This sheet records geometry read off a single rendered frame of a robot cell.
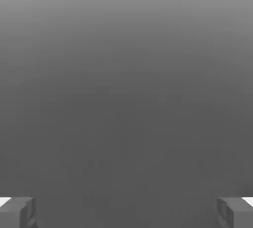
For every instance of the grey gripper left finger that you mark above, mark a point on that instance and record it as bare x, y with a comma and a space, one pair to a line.
13, 212

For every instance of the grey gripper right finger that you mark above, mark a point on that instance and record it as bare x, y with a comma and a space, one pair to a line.
237, 212

